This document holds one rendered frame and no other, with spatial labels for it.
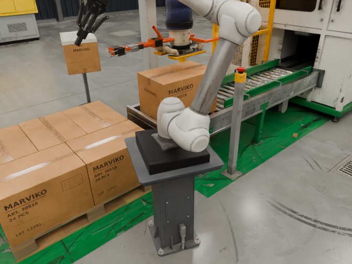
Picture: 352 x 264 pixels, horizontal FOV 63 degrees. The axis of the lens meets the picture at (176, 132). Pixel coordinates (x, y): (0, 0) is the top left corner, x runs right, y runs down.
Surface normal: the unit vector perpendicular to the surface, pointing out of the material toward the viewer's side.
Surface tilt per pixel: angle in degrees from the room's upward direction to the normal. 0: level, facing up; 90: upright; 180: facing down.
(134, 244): 0
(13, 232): 90
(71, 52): 90
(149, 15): 91
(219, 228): 0
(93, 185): 90
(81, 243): 0
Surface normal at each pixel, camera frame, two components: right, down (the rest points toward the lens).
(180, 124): -0.75, -0.15
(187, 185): 0.32, 0.46
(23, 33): 0.63, 0.38
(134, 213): -0.02, -0.87
